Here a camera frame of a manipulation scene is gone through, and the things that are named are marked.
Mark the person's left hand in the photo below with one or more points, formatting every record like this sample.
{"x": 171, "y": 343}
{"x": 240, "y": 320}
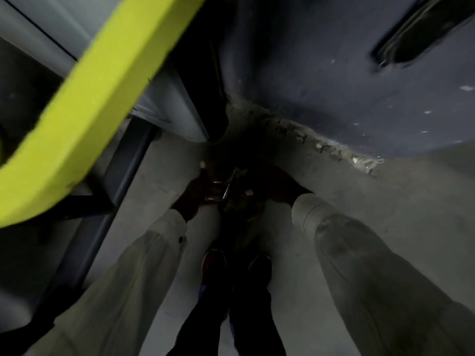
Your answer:
{"x": 193, "y": 198}

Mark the person's right hand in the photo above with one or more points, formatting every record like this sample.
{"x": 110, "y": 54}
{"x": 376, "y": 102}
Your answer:
{"x": 282, "y": 185}

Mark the person's right forearm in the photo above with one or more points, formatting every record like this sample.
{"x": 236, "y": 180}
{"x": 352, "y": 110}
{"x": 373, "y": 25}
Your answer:
{"x": 389, "y": 285}

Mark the person's left forearm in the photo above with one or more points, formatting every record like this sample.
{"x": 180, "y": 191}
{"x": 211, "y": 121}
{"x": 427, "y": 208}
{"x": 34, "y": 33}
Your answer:
{"x": 118, "y": 292}

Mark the person's left shoe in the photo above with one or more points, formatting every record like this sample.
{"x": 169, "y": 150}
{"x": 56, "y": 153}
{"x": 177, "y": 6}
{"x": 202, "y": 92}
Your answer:
{"x": 214, "y": 263}

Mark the person's shoe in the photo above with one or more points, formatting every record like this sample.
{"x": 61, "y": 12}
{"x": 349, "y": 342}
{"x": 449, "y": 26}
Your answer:
{"x": 214, "y": 263}
{"x": 260, "y": 266}

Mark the person's right shoe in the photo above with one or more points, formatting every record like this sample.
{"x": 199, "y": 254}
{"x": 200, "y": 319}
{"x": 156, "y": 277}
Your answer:
{"x": 260, "y": 266}

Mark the person's dark trousers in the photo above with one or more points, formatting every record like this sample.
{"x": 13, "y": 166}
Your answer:
{"x": 245, "y": 322}

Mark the white gym machine shroud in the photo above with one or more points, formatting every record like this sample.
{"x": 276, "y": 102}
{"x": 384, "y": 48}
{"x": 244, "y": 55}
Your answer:
{"x": 170, "y": 100}

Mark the yellow-green padded machine bar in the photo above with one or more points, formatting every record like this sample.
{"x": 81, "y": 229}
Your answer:
{"x": 92, "y": 100}

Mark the dark metal machine frame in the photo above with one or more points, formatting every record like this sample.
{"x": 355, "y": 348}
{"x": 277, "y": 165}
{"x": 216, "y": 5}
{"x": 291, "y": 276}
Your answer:
{"x": 111, "y": 200}

